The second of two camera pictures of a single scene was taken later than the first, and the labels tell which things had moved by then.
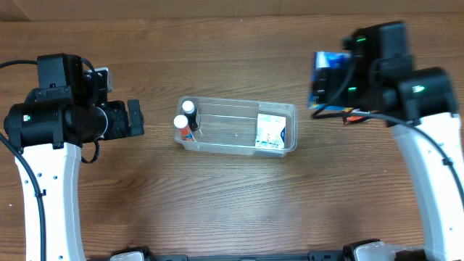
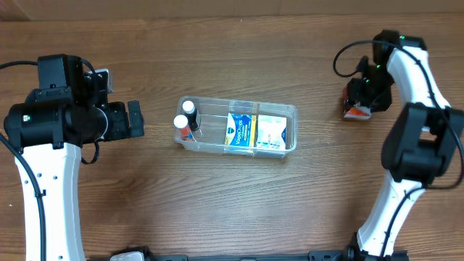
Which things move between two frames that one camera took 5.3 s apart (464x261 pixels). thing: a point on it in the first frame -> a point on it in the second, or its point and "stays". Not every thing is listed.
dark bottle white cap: [188, 109] stays
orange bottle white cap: [185, 133] stays
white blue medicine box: [270, 131] stays
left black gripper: [134, 117] stays
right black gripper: [322, 85] -> [366, 94]
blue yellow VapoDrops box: [326, 60] -> [241, 130]
